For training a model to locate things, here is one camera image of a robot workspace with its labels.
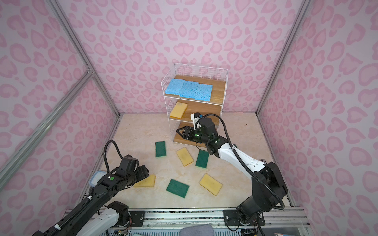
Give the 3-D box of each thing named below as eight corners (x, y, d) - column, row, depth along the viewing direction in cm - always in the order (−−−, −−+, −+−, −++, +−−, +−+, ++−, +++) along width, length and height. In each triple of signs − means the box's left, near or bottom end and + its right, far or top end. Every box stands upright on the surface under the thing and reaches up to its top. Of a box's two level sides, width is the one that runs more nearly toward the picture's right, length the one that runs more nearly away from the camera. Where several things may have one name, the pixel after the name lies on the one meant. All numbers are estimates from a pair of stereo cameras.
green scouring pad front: (166, 190, 84) (166, 189, 83) (171, 180, 88) (171, 178, 86) (184, 198, 82) (184, 197, 80) (189, 187, 85) (189, 185, 84)
